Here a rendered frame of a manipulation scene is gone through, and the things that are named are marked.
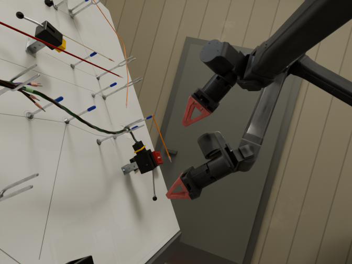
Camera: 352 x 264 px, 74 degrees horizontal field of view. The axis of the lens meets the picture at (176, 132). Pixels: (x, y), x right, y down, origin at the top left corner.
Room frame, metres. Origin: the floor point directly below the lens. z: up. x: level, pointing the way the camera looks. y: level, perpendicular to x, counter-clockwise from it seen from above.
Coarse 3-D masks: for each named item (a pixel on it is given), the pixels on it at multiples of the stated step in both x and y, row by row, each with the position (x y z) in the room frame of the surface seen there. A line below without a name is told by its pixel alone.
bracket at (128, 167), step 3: (135, 162) 0.68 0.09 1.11; (126, 165) 0.71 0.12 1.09; (129, 165) 0.69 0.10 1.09; (132, 165) 0.68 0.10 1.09; (135, 165) 0.68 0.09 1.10; (123, 168) 0.69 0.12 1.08; (126, 168) 0.69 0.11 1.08; (129, 168) 0.71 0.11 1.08; (132, 168) 0.69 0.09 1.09; (135, 168) 0.68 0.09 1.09; (123, 171) 0.68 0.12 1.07; (126, 171) 0.69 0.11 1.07; (129, 171) 0.69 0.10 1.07
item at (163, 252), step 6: (180, 234) 0.87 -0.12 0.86; (174, 240) 0.81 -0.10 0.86; (168, 246) 0.75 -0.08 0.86; (174, 246) 0.83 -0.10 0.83; (156, 252) 0.69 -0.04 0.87; (162, 252) 0.70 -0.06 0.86; (168, 252) 0.77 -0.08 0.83; (150, 258) 0.65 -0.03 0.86; (156, 258) 0.66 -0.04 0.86; (162, 258) 0.72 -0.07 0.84; (168, 258) 0.79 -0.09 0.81
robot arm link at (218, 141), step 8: (200, 136) 0.66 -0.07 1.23; (208, 136) 0.65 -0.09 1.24; (216, 136) 0.67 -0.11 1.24; (200, 144) 0.66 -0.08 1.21; (208, 144) 0.64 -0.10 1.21; (216, 144) 0.64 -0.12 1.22; (224, 144) 0.65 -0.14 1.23; (208, 152) 0.64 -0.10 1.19; (232, 152) 0.62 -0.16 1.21; (240, 152) 0.61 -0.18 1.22; (248, 152) 0.60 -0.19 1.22; (232, 160) 0.64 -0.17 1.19; (240, 160) 0.60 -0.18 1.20
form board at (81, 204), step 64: (0, 0) 0.50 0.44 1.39; (0, 64) 0.44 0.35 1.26; (64, 64) 0.62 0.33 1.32; (0, 128) 0.39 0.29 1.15; (64, 128) 0.53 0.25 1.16; (64, 192) 0.46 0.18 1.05; (128, 192) 0.67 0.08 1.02; (0, 256) 0.32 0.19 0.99; (64, 256) 0.41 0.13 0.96; (128, 256) 0.56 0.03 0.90
